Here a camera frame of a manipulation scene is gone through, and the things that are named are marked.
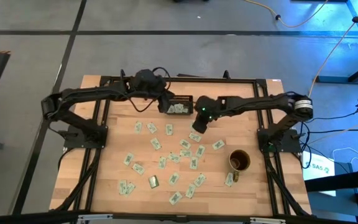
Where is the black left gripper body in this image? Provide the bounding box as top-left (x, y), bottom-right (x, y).
top-left (129, 68), bottom-right (169, 100)

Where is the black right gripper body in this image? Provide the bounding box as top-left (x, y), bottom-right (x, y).
top-left (194, 95), bottom-right (222, 123)

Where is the dark green Truvia packet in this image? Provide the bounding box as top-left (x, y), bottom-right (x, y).
top-left (148, 175), bottom-right (160, 190)

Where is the black slotted plastic basket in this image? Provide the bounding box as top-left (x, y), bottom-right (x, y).
top-left (165, 95), bottom-right (195, 116)

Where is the white SAS box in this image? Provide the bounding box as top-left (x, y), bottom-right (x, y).
top-left (302, 151), bottom-right (337, 197)

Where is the black bar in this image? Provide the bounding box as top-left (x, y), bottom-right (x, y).
top-left (305, 169), bottom-right (358, 194)

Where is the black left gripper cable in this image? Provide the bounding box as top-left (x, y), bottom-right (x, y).
top-left (125, 66), bottom-right (172, 113)

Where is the black aluminium frame rail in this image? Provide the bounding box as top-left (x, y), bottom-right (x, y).
top-left (99, 75), bottom-right (269, 84)
top-left (252, 80), bottom-right (279, 216)
top-left (71, 81), bottom-right (104, 214)
top-left (261, 80), bottom-right (310, 216)
top-left (85, 81), bottom-right (112, 214)

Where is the silver metal bracket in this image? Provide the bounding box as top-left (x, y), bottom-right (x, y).
top-left (249, 217), bottom-right (287, 224)
top-left (77, 213), bottom-right (114, 222)

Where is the yellow extension cable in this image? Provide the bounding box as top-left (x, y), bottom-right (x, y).
top-left (242, 0), bottom-right (331, 29)

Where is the blue metal table frame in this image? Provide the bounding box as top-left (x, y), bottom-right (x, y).
top-left (314, 0), bottom-right (358, 85)

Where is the beige cable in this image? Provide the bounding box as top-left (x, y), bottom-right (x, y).
top-left (308, 0), bottom-right (358, 98)

